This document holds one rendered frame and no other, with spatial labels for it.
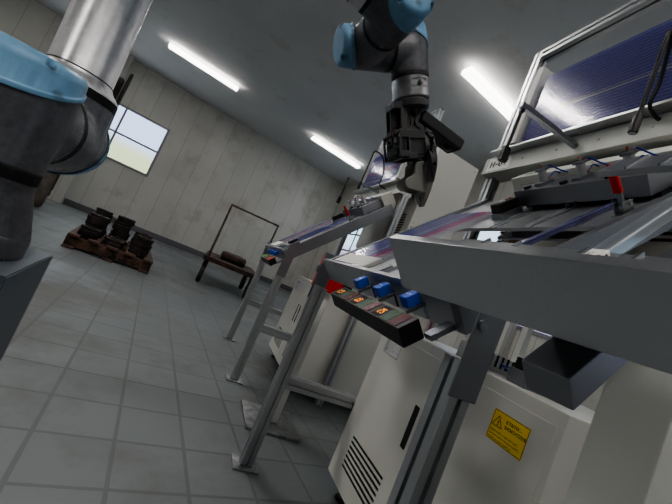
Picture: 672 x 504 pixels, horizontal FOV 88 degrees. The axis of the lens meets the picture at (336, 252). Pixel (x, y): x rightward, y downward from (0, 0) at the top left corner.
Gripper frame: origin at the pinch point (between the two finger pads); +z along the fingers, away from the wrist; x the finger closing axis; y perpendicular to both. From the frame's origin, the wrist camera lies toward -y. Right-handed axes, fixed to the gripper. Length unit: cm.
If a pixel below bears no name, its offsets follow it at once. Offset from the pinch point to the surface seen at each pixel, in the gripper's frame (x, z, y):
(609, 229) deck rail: 21.0, 7.8, -24.5
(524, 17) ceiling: -162, -152, -207
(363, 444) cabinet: -34, 74, 4
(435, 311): 14.2, 19.7, 8.0
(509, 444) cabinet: 12, 49, -9
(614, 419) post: 40.9, 25.6, 5.3
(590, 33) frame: -29, -59, -92
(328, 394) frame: -49, 63, 10
